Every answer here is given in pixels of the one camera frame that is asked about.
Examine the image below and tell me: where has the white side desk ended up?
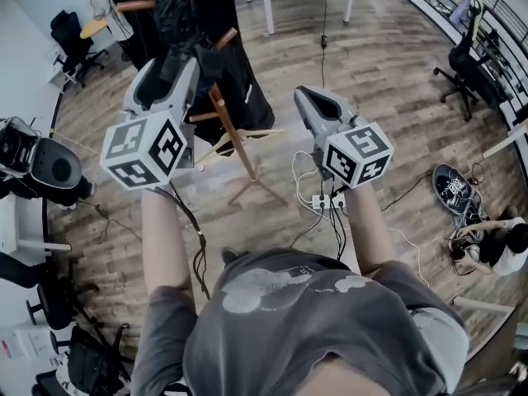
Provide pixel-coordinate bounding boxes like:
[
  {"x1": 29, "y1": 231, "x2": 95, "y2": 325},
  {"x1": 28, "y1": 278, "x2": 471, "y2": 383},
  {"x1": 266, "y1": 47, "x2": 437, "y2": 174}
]
[{"x1": 0, "y1": 196, "x2": 72, "y2": 260}]

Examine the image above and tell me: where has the light wooden table leg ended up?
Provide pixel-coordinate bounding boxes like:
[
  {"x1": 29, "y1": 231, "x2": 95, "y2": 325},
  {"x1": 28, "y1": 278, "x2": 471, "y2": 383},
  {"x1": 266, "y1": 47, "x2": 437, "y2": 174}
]
[{"x1": 452, "y1": 296, "x2": 513, "y2": 315}]

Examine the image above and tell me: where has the wooden coat stand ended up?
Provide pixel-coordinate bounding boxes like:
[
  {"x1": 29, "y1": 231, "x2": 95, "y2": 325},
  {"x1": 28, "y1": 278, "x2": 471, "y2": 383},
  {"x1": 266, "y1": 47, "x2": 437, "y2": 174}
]
[{"x1": 115, "y1": 0, "x2": 290, "y2": 206}]

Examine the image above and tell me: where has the long black coat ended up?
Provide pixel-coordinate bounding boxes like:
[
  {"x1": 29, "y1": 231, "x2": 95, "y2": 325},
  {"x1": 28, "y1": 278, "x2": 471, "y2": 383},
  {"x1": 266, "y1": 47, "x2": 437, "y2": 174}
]
[{"x1": 192, "y1": 0, "x2": 276, "y2": 146}]

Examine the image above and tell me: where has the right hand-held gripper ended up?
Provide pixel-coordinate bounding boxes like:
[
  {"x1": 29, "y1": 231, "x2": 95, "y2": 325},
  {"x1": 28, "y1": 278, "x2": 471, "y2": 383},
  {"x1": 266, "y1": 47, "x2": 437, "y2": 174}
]
[{"x1": 293, "y1": 85, "x2": 395, "y2": 190}]

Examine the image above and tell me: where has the white power cable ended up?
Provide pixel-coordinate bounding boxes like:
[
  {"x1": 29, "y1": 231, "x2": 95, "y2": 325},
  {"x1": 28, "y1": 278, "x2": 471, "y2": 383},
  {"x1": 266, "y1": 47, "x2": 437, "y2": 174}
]
[{"x1": 291, "y1": 149, "x2": 328, "y2": 206}]

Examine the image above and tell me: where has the black metal railing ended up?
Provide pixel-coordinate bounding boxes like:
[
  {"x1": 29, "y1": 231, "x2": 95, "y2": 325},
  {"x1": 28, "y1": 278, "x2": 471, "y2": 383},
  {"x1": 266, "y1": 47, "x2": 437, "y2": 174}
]
[{"x1": 387, "y1": 0, "x2": 528, "y2": 57}]

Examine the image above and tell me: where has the person's grey printed shirt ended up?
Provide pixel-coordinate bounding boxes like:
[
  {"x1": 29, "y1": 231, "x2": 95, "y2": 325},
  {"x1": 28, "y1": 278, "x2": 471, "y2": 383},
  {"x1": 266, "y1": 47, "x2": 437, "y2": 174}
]
[{"x1": 130, "y1": 247, "x2": 470, "y2": 396}]

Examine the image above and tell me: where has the light wooden beam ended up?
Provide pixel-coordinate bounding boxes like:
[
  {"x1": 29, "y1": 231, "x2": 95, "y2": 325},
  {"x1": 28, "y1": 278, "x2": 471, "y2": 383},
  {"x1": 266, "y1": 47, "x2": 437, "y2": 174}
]
[{"x1": 482, "y1": 122, "x2": 528, "y2": 160}]

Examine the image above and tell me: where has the light wooden clothes hanger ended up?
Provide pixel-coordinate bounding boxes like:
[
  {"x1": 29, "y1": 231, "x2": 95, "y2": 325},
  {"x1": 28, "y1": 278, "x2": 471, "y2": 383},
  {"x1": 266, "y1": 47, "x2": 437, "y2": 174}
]
[{"x1": 196, "y1": 127, "x2": 286, "y2": 165}]

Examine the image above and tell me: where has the black open bag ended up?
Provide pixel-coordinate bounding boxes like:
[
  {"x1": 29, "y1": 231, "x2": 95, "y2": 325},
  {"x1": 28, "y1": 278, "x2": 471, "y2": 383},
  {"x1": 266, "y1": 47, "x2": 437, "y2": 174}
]
[{"x1": 431, "y1": 163, "x2": 483, "y2": 217}]

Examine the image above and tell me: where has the black padded office chair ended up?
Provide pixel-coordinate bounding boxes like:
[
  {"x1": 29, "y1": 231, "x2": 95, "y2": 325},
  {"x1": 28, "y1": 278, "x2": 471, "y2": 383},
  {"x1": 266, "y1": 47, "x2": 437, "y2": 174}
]
[{"x1": 49, "y1": 9, "x2": 105, "y2": 87}]

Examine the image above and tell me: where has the black mesh office chair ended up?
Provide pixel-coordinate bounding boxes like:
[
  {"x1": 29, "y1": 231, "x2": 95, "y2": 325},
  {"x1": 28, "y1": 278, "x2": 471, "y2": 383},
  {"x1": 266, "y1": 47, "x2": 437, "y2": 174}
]
[{"x1": 432, "y1": 0, "x2": 509, "y2": 122}]

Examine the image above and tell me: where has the yellow wooden board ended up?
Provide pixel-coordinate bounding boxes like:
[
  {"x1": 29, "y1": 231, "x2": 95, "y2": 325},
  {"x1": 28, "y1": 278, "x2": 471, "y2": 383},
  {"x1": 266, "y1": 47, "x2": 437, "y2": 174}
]
[{"x1": 79, "y1": 16, "x2": 110, "y2": 40}]

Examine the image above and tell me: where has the black hanging garment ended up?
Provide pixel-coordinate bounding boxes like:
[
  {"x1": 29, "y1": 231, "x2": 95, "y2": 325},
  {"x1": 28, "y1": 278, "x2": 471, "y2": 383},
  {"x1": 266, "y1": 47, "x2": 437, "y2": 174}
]
[{"x1": 111, "y1": 0, "x2": 167, "y2": 73}]

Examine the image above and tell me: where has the person's right forearm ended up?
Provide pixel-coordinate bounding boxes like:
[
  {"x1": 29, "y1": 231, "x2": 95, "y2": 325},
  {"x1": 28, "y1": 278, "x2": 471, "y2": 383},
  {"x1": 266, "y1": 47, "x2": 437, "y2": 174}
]
[{"x1": 344, "y1": 182, "x2": 400, "y2": 278}]

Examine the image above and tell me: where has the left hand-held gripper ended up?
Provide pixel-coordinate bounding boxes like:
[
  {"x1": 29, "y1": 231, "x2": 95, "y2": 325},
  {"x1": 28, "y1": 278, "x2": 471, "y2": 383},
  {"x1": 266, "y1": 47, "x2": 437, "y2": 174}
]
[{"x1": 100, "y1": 57, "x2": 201, "y2": 191}]

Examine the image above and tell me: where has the black folding chair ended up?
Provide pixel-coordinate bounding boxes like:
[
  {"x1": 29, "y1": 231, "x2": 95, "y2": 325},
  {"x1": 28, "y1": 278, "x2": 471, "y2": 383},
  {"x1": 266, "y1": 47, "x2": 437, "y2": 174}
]
[{"x1": 24, "y1": 278, "x2": 138, "y2": 396}]

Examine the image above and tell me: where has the person's dark shoe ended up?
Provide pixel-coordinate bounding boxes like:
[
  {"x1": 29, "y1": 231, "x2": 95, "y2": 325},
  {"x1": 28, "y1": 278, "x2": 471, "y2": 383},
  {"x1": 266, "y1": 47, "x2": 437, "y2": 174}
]
[{"x1": 220, "y1": 246, "x2": 249, "y2": 264}]

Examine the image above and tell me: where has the white power strip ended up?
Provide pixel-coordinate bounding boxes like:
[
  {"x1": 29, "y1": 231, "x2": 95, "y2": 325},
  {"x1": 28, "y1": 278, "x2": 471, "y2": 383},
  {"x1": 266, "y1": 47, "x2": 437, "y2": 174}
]
[{"x1": 310, "y1": 193, "x2": 347, "y2": 210}]

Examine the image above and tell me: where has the person's left forearm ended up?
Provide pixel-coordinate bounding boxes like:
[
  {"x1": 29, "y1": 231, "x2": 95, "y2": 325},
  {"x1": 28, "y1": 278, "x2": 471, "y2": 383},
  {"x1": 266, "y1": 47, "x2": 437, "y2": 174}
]
[{"x1": 140, "y1": 184, "x2": 195, "y2": 304}]

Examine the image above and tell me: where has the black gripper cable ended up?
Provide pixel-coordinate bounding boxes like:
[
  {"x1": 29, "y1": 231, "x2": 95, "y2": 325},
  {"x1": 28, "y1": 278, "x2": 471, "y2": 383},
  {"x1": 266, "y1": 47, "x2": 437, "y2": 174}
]
[{"x1": 167, "y1": 182, "x2": 212, "y2": 301}]

